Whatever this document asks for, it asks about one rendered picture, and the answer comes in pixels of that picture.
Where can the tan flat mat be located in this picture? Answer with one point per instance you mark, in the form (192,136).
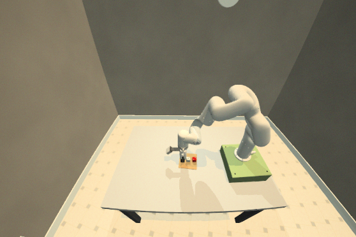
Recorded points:
(188,165)

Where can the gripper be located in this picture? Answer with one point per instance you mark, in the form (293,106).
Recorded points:
(183,155)

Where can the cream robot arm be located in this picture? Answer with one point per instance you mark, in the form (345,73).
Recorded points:
(243,101)

